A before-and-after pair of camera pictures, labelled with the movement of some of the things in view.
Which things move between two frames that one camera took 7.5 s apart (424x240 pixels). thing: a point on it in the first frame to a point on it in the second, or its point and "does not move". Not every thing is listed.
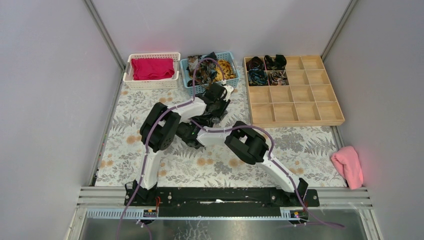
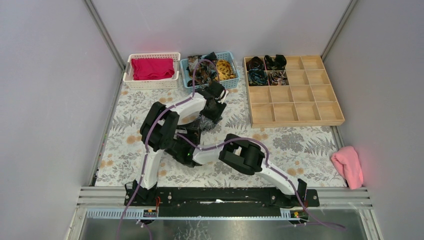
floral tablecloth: (305, 151) does not move
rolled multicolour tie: (278, 77) does not move
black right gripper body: (193, 125) to (193, 133)
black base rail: (220, 203) does not move
